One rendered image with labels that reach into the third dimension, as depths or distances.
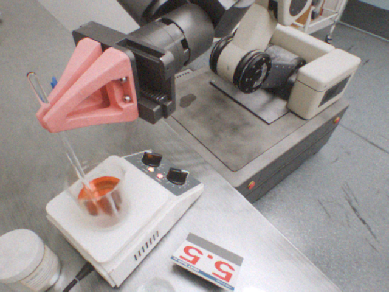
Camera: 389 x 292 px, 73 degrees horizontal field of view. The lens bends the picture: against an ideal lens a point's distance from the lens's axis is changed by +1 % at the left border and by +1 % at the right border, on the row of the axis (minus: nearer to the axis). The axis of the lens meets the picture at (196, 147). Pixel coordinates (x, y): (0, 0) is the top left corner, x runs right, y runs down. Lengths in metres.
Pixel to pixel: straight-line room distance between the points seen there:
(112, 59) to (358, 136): 1.80
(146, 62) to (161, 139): 0.33
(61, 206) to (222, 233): 0.24
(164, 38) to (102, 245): 0.24
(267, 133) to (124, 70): 0.98
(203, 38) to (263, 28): 0.77
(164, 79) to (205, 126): 0.92
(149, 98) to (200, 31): 0.10
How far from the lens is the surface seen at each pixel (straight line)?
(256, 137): 1.13
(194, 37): 0.30
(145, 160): 0.45
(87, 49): 0.25
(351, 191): 1.61
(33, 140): 0.63
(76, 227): 0.37
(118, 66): 0.23
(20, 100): 0.75
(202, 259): 0.40
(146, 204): 0.36
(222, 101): 1.28
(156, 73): 0.25
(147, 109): 0.25
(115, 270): 0.37
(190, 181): 0.44
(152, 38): 0.27
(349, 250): 1.42
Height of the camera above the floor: 1.15
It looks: 48 degrees down
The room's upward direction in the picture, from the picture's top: 3 degrees clockwise
